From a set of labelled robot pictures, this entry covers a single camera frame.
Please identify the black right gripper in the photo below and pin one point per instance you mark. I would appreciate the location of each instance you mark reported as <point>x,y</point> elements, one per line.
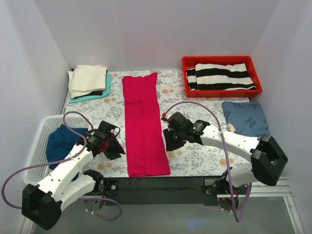
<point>170,138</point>

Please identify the white plastic laundry basket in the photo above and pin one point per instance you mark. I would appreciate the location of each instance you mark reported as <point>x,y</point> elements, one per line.
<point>38,150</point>

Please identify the navy blue shirt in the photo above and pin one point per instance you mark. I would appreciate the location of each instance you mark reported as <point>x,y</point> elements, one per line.
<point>60,143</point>

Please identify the teal folded shirt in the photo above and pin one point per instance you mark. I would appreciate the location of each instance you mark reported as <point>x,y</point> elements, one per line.
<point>95,94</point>

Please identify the cream folded shirt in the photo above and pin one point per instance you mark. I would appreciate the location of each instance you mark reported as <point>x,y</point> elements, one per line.
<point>85,79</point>

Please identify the black white striped shirt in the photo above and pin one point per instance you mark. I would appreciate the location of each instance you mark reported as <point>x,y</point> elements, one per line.
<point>219,77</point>

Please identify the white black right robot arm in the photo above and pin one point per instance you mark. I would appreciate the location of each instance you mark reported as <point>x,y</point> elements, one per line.
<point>266,159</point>

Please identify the grey blue folded shirt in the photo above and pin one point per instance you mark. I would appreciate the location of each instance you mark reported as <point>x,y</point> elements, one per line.
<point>245,118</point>

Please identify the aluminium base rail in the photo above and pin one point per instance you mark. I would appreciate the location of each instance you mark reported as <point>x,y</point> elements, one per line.
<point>179,205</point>

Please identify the red plastic tray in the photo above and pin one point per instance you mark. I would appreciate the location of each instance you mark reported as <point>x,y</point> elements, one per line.
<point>191,61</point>

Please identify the crimson red t shirt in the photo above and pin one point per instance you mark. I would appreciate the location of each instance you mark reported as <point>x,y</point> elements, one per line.
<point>145,151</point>

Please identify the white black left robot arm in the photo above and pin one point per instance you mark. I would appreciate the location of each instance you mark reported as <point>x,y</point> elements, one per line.
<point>44,202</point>

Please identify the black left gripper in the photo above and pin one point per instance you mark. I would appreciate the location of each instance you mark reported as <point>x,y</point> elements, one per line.
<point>113,148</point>

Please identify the floral patterned table mat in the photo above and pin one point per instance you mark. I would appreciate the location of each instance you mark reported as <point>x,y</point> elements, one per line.
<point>190,160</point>

